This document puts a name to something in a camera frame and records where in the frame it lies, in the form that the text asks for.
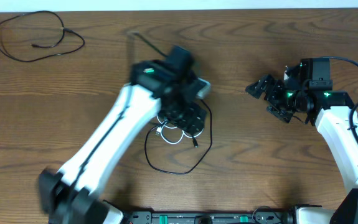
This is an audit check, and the white usb cable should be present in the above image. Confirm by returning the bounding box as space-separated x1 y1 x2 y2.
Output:
155 113 205 146

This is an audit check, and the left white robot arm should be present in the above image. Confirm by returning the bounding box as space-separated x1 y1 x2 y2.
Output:
39 46 210 224

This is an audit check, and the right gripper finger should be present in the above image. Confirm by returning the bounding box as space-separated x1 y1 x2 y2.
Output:
266 105 293 123
245 75 275 99

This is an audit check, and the black usb cable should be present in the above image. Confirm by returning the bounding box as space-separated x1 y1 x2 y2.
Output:
143 98 214 175

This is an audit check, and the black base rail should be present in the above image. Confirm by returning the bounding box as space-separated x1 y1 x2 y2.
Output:
121 207 297 224

